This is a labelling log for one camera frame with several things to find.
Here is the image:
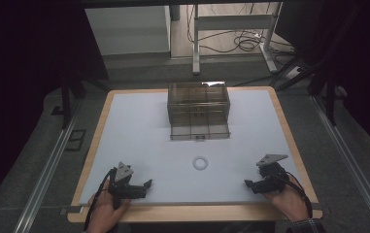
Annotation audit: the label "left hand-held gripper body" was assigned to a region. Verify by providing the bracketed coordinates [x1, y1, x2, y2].
[108, 161, 149, 210]

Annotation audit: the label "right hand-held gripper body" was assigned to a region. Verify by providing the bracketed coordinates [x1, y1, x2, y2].
[252, 153, 291, 196]

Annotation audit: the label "white ring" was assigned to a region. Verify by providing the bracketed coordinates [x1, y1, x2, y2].
[192, 155, 210, 171]

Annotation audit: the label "clear plastic drawer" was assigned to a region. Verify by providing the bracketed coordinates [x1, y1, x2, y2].
[169, 121, 232, 141]

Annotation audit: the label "clear brown drawer cabinet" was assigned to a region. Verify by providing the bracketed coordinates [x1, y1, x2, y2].
[166, 81, 232, 128]

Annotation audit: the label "person's left hand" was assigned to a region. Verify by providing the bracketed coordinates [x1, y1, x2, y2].
[85, 180, 132, 233]

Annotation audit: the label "person's right hand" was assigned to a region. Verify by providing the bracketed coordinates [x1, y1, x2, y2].
[263, 174, 311, 223]

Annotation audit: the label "white table mat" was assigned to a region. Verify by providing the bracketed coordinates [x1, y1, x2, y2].
[79, 88, 313, 206]

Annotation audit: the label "wooden table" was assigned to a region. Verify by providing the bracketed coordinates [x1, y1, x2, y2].
[66, 85, 323, 224]

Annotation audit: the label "grey metal bar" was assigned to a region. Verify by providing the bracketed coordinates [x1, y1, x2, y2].
[59, 204, 88, 216]

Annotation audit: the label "plaid shirt sleeve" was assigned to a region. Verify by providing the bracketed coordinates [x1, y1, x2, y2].
[285, 217, 328, 233]

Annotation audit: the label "black stand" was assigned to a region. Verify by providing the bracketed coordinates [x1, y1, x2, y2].
[275, 52, 349, 127]
[59, 72, 113, 130]

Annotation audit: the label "white power strip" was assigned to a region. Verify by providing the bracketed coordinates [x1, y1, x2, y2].
[285, 65, 304, 81]

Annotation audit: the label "dark curtain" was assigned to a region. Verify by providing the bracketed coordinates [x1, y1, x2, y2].
[274, 0, 370, 159]
[0, 0, 110, 208]

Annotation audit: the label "white cabinet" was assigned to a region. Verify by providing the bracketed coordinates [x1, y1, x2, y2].
[84, 5, 172, 56]

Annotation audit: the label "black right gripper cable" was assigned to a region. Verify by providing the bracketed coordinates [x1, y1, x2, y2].
[271, 172, 314, 218]

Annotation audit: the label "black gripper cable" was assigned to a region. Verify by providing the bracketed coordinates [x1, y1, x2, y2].
[271, 172, 314, 218]
[83, 167, 117, 232]

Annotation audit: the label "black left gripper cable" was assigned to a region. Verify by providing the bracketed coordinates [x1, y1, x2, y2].
[83, 167, 117, 232]

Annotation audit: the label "black floor frame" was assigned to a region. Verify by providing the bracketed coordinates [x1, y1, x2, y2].
[63, 128, 87, 152]

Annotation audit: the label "aluminium floor rail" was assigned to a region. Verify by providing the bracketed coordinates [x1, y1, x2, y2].
[13, 99, 84, 233]
[311, 95, 370, 233]

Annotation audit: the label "black floor cables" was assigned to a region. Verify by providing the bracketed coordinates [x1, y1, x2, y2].
[186, 3, 296, 66]

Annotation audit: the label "white metal desk frame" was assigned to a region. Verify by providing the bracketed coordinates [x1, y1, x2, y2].
[191, 2, 284, 76]

